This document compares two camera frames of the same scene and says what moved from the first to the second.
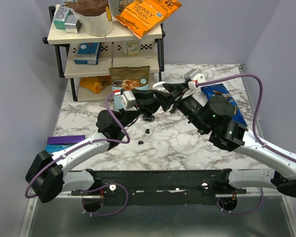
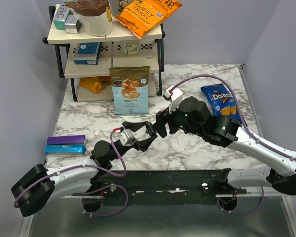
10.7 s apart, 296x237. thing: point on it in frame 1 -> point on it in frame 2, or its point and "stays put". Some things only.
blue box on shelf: [88, 53] stays put
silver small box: [72, 24] stays put
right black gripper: [177, 90] -> [161, 118]
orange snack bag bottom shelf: [95, 84] stays put
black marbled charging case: [150, 118] -> [150, 127]
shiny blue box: [53, 148] stays put
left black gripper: [146, 102] -> [142, 145]
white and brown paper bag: [95, 15] stays put
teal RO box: [59, 19] stays put
